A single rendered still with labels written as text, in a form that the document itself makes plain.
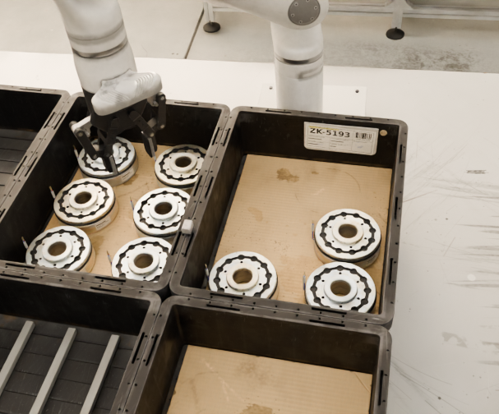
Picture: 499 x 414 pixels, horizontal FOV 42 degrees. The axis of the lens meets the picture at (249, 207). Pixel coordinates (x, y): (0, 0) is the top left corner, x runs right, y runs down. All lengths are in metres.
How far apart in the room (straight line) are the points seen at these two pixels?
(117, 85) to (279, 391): 0.45
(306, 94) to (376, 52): 1.68
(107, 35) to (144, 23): 2.39
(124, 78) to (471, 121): 0.87
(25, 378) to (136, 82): 0.45
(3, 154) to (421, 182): 0.81
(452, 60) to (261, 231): 1.95
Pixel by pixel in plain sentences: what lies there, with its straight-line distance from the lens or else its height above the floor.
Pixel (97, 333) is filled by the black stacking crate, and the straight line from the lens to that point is 0.99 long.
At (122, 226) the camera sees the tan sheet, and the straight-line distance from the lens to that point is 1.10.
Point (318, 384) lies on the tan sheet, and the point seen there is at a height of 0.83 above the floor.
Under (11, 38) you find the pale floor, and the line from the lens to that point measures 3.32.
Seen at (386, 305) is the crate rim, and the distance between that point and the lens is 0.85.
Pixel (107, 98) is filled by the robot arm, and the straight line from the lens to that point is 0.80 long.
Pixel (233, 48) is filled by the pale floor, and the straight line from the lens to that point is 2.94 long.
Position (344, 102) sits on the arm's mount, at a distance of 1.39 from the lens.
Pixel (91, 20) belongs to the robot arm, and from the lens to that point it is 0.79.
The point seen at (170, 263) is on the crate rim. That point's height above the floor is 0.93.
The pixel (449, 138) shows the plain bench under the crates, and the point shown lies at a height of 0.70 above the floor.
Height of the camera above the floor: 1.64
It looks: 48 degrees down
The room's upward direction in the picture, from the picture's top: 5 degrees counter-clockwise
